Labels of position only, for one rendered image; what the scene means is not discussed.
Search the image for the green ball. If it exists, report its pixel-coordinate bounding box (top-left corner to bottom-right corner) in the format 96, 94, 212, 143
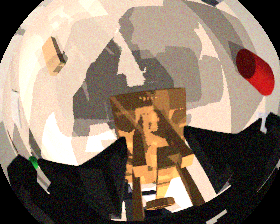
28, 156, 39, 169

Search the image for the red plastic cup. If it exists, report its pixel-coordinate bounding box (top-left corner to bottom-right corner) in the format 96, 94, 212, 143
236, 48, 274, 96

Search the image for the white plastic cup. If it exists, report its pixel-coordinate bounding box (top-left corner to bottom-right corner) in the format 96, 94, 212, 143
253, 112, 269, 135

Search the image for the white flat slab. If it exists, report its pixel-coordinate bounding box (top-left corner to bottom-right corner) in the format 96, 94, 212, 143
11, 89, 22, 128

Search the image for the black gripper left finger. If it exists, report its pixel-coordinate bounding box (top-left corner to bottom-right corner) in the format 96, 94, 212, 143
38, 136, 128, 220

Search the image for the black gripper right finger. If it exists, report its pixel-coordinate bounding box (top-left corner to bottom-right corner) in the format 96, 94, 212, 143
183, 117, 261, 194

